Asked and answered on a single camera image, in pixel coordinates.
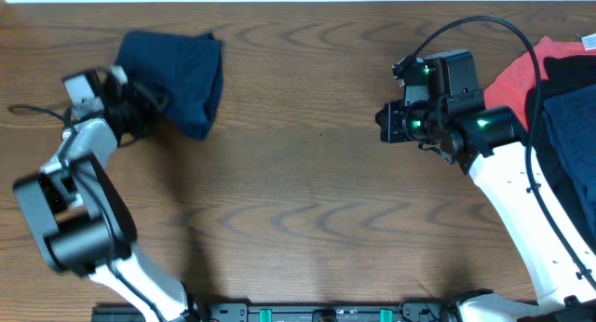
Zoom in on black garment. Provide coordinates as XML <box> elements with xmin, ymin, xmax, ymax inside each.
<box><xmin>525</xmin><ymin>56</ymin><xmax>595</xmax><ymax>249</ymax></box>

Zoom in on white garment tag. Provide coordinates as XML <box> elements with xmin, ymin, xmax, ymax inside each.
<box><xmin>581</xmin><ymin>34</ymin><xmax>596</xmax><ymax>51</ymax></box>

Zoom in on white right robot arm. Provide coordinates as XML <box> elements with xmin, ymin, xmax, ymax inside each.
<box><xmin>375</xmin><ymin>101</ymin><xmax>595</xmax><ymax>321</ymax></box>

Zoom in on red garment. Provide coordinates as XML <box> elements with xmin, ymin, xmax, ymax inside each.
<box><xmin>483</xmin><ymin>36</ymin><xmax>595</xmax><ymax>129</ymax></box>

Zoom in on blue folded garment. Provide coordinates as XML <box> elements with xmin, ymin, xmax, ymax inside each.
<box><xmin>542</xmin><ymin>85</ymin><xmax>595</xmax><ymax>236</ymax></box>

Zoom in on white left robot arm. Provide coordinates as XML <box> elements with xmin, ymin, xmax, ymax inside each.
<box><xmin>13</xmin><ymin>68</ymin><xmax>200</xmax><ymax>321</ymax></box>

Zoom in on dark blue shorts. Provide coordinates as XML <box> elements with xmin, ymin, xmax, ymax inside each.
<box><xmin>115</xmin><ymin>31</ymin><xmax>224</xmax><ymax>141</ymax></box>

